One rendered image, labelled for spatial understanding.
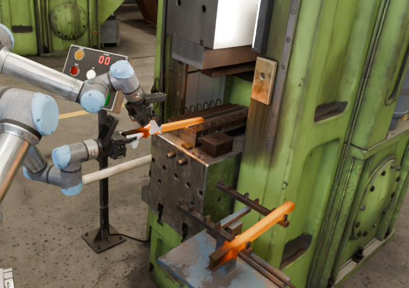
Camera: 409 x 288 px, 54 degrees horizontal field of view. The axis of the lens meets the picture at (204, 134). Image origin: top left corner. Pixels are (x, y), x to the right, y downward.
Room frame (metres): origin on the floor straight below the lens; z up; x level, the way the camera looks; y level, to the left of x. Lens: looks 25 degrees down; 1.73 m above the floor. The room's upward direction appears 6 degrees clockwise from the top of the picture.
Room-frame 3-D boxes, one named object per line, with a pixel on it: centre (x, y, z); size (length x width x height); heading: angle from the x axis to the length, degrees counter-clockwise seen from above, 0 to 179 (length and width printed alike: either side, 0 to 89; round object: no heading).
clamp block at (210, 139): (1.58, -0.06, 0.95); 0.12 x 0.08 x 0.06; 135
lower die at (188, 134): (1.81, -0.04, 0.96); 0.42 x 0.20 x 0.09; 135
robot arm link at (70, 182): (1.26, 0.49, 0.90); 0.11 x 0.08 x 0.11; 77
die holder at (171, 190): (1.78, -0.09, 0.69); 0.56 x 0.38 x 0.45; 135
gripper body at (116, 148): (1.37, 0.36, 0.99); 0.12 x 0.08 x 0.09; 136
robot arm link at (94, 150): (1.31, 0.41, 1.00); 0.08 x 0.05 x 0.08; 46
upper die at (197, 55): (1.81, -0.04, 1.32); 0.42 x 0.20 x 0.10; 135
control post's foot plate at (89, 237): (2.00, 0.56, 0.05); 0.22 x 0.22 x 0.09; 45
